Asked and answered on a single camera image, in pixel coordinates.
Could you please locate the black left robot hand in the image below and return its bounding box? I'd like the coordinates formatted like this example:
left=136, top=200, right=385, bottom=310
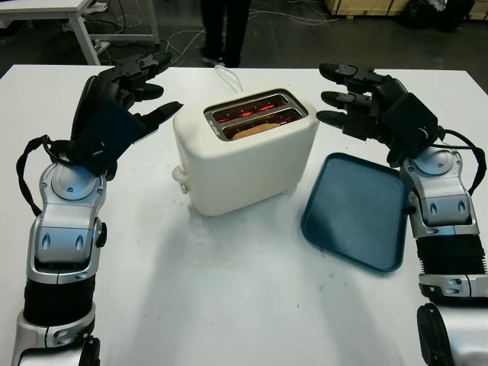
left=70, top=51, right=184, bottom=135

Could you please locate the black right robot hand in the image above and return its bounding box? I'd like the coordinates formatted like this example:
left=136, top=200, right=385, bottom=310
left=316, top=63, right=412, bottom=145

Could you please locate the browned toast slice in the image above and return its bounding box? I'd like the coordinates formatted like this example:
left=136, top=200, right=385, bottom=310
left=232, top=124, right=283, bottom=140

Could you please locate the person in black trousers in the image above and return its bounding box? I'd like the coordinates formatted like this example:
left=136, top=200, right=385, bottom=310
left=200, top=0, right=252, bottom=68

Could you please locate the cream white two-slot toaster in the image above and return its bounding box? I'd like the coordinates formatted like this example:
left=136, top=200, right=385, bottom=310
left=172, top=88, right=320, bottom=217

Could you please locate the black bag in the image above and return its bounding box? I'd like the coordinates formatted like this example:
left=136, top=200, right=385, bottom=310
left=398, top=0, right=468, bottom=34

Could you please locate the light wooden crate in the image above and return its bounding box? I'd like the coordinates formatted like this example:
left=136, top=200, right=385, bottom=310
left=323, top=0, right=411, bottom=16

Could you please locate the white office desk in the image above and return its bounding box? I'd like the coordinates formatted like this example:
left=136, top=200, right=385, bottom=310
left=0, top=0, right=161, bottom=66

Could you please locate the dark teal plastic tray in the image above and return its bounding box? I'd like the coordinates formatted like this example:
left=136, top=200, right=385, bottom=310
left=300, top=152, right=409, bottom=274

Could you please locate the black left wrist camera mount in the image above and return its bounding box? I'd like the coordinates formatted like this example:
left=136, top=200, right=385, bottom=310
left=63, top=99, right=148, bottom=180

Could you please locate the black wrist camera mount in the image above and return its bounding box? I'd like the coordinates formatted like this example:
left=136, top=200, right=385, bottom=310
left=63, top=99, right=148, bottom=180
left=380, top=93, right=441, bottom=156

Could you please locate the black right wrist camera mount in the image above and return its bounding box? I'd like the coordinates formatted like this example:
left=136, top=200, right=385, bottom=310
left=380, top=93, right=441, bottom=156

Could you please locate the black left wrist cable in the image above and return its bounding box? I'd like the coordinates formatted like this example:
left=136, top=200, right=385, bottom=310
left=14, top=133, right=73, bottom=217

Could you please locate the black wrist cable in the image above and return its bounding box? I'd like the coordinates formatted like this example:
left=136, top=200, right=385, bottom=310
left=14, top=133, right=73, bottom=217
left=434, top=129, right=485, bottom=195

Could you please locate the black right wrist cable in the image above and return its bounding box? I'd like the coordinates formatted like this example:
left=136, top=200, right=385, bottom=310
left=434, top=129, right=485, bottom=195

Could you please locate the white toaster power cord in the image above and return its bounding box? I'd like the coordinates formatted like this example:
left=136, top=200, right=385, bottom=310
left=213, top=64, right=245, bottom=94

